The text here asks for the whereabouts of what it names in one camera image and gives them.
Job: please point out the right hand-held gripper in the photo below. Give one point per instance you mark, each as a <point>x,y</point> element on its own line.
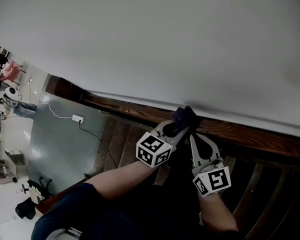
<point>215,180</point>

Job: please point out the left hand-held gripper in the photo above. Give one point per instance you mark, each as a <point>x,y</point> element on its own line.
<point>150,150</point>

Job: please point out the dark blue cloth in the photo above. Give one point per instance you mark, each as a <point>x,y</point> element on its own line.
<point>183,117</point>

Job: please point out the dark wooden handrail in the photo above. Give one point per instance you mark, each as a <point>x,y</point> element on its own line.
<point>240,134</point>

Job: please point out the person's right forearm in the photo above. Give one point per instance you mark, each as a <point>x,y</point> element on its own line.
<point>216,212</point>

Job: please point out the person's left forearm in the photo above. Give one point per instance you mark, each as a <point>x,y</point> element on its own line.
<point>125,177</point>

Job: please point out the dark wooden stair steps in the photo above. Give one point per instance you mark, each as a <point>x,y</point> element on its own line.
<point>120,144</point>

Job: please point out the dark wooden baluster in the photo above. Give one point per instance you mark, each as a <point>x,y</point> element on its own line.
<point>270,206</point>
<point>298,214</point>
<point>247,194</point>

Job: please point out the white power strip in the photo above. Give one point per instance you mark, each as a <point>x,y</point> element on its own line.
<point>78,118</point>

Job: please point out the person's dark blue clothing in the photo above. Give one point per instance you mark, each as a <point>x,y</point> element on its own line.
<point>110,216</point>

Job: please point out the black office chair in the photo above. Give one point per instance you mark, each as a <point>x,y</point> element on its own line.
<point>30,204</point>

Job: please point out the grey shelf cart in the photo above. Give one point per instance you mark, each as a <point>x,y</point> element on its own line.
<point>8,166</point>

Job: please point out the pink fabric chair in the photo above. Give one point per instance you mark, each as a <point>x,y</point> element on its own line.
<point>10,71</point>

